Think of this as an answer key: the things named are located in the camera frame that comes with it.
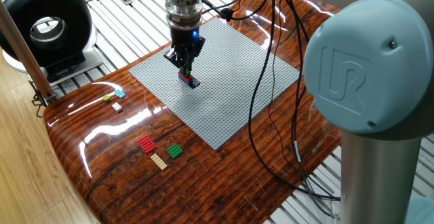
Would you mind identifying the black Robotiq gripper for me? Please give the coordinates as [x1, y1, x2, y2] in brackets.
[163, 26, 206, 75]

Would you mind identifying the grey Lego baseplate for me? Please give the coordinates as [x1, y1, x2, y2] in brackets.
[128, 16, 302, 151]

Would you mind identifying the green square Lego plate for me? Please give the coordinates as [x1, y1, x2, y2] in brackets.
[165, 143, 184, 160]

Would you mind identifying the red wide Lego plate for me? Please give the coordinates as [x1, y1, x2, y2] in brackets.
[137, 135, 158, 155]

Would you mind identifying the tan Lego plate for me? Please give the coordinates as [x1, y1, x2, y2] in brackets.
[150, 153, 168, 171]

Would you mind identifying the wood pattern table mat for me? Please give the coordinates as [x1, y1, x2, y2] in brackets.
[43, 0, 342, 224]

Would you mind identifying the brown wooden pole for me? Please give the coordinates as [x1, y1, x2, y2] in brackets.
[0, 0, 58, 105]

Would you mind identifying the black cable with plug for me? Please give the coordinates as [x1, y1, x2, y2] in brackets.
[201, 0, 342, 202]

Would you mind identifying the thin dark cable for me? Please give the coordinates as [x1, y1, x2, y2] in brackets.
[267, 0, 301, 170]

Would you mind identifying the black ring shaped device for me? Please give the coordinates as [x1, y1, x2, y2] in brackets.
[0, 0, 104, 84]

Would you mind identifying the black cable with silver connector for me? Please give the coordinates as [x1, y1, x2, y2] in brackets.
[271, 0, 342, 220]

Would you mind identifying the black wire tangle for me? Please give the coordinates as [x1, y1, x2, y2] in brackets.
[31, 80, 48, 118]

